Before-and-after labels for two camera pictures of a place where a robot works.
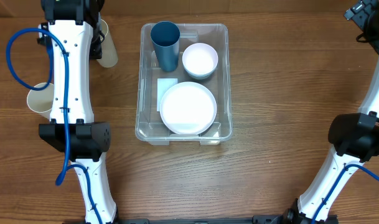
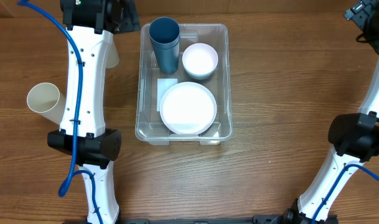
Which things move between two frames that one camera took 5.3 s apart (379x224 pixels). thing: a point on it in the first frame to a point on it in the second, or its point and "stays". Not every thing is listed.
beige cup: x=109 y=56 stays
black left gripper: x=91 y=53 to x=113 y=15
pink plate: x=188 y=108 stays
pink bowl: x=200 y=60 stays
